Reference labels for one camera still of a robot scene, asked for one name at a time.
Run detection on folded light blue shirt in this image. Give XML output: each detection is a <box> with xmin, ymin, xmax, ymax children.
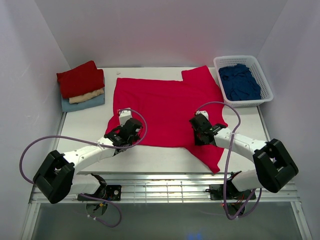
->
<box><xmin>61</xmin><ymin>94</ymin><xmax>105</xmax><ymax>113</ymax></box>

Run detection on folded beige shirt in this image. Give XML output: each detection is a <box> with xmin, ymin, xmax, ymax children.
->
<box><xmin>68</xmin><ymin>88</ymin><xmax>105</xmax><ymax>104</ymax></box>

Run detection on pink t shirt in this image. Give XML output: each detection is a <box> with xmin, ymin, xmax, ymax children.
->
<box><xmin>113</xmin><ymin>66</ymin><xmax>224</xmax><ymax>173</ymax></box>

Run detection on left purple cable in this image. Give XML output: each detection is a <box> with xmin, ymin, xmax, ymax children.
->
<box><xmin>19</xmin><ymin>108</ymin><xmax>149</xmax><ymax>228</ymax></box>

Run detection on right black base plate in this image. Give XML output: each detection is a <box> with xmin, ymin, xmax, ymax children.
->
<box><xmin>205</xmin><ymin>184</ymin><xmax>251</xmax><ymax>200</ymax></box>

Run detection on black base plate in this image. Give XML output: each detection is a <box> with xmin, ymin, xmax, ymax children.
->
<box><xmin>84</xmin><ymin>185</ymin><xmax>122</xmax><ymax>201</ymax></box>
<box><xmin>205</xmin><ymin>184</ymin><xmax>251</xmax><ymax>200</ymax></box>

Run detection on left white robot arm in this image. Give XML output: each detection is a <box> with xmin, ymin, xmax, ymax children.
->
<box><xmin>33</xmin><ymin>117</ymin><xmax>143</xmax><ymax>204</ymax></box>

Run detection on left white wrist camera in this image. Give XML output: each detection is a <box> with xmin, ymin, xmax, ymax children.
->
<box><xmin>117</xmin><ymin>108</ymin><xmax>132</xmax><ymax>126</ymax></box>

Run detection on folded dark red shirt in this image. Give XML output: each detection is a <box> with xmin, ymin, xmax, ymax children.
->
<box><xmin>56</xmin><ymin>60</ymin><xmax>105</xmax><ymax>99</ymax></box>

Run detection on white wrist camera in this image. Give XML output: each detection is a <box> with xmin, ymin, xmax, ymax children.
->
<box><xmin>195</xmin><ymin>110</ymin><xmax>209</xmax><ymax>120</ymax></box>
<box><xmin>117</xmin><ymin>108</ymin><xmax>132</xmax><ymax>126</ymax></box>

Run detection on aluminium rail frame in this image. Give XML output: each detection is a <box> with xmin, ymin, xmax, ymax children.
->
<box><xmin>28</xmin><ymin>111</ymin><xmax>301</xmax><ymax>205</ymax></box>

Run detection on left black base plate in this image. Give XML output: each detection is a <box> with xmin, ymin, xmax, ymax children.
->
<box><xmin>84</xmin><ymin>185</ymin><xmax>122</xmax><ymax>201</ymax></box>

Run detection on dark blue t shirt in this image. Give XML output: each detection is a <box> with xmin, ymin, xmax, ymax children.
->
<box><xmin>218</xmin><ymin>63</ymin><xmax>261</xmax><ymax>101</ymax></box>

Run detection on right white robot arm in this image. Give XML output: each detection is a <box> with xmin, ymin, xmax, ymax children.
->
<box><xmin>189</xmin><ymin>113</ymin><xmax>299</xmax><ymax>196</ymax></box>

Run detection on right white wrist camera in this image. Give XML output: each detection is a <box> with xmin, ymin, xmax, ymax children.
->
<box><xmin>195</xmin><ymin>110</ymin><xmax>209</xmax><ymax>120</ymax></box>

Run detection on white plastic basket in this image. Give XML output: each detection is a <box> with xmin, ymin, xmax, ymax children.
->
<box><xmin>213</xmin><ymin>55</ymin><xmax>274</xmax><ymax>108</ymax></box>

